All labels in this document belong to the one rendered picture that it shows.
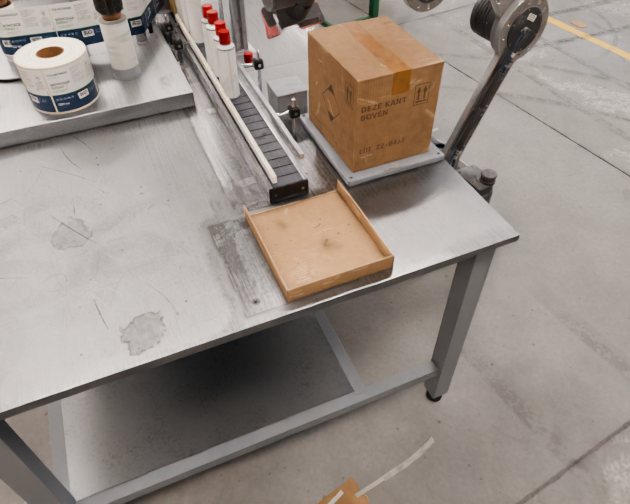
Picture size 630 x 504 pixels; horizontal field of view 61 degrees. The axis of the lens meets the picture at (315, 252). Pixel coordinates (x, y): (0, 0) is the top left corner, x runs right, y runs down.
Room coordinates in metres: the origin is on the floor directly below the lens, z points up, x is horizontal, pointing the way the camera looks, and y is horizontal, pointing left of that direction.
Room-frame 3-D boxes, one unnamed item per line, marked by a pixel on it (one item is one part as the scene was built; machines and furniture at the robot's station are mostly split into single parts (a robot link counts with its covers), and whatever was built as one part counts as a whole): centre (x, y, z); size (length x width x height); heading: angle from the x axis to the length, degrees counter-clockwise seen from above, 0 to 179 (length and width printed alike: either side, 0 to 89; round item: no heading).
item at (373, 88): (1.34, -0.15, 0.99); 0.30 x 0.24 x 0.27; 24
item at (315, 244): (0.92, 0.00, 0.85); 0.30 x 0.26 x 0.04; 23
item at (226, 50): (1.52, 0.25, 0.98); 0.05 x 0.05 x 0.20
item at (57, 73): (1.52, 0.77, 0.95); 0.20 x 0.20 x 0.14
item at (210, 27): (1.65, 0.30, 0.98); 0.05 x 0.05 x 0.20
